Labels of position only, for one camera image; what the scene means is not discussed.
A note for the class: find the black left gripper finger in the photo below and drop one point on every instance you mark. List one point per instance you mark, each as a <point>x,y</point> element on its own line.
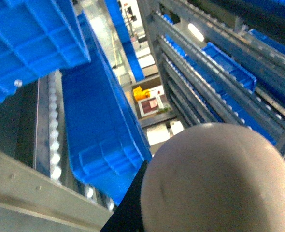
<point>127,216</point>

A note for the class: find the beige plastic dustpan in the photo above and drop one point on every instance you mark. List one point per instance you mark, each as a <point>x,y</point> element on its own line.
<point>215,177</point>

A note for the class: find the steel roller shelf rack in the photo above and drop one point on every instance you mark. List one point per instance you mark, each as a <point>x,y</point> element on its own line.
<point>38,191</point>

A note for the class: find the blue plastic bin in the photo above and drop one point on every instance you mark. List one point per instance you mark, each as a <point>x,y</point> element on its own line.
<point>37,37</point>
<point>106,143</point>
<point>242,75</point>

